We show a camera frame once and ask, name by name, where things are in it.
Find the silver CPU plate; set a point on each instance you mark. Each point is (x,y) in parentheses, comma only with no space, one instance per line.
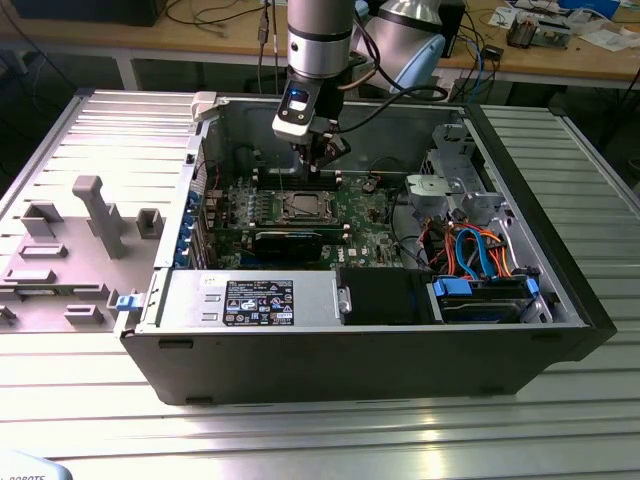
(307,206)

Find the black RAM slot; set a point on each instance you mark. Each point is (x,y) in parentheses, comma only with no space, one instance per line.
(280,231)
(295,185)
(280,175)

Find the thin metal locking lever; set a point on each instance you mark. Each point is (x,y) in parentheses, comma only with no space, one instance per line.
(281,180)

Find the CPU socket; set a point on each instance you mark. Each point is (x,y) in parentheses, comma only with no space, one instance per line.
(286,206)

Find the round coin battery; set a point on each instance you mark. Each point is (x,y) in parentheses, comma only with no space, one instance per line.
(369,186)

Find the silver metal drive cage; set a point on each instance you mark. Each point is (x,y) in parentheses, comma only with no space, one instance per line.
(430,192)

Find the green motherboard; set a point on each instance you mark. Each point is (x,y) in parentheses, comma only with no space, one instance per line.
(370,235)

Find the black graphics card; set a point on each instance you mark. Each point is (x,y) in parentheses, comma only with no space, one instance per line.
(285,246)

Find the black tower box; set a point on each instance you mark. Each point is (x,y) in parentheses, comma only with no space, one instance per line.
(455,30)

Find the small black box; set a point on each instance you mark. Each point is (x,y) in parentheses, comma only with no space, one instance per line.
(493,52)

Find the wooden workbench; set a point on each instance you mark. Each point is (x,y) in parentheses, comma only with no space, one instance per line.
(150,40)

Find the black plastic shroud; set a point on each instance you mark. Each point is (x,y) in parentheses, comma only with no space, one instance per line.
(385,297)

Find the metal heat sink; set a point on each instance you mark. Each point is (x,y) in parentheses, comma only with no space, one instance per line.
(522,32)

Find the silver power supply unit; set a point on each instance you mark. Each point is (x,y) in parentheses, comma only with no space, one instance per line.
(190,300)

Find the grey electronic device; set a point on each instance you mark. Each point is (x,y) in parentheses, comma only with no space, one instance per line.
(555,35)

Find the hard disk in blue carrier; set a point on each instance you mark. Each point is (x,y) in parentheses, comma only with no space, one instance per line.
(475,312)

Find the black open PC case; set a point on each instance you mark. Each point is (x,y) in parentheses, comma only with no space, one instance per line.
(325,365)

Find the grey parts rack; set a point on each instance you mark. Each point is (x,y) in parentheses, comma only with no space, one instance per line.
(107,235)

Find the black monitor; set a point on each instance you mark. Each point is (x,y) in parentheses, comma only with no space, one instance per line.
(90,12)

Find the blue plastic clip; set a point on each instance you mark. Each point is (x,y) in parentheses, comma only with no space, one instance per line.
(127,303)

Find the white papers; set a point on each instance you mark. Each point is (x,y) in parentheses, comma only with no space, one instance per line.
(607,40)

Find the pale blue teach pendant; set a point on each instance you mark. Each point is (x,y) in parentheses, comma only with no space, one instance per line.
(25,467)

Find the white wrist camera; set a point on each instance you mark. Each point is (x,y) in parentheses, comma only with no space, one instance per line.
(292,125)

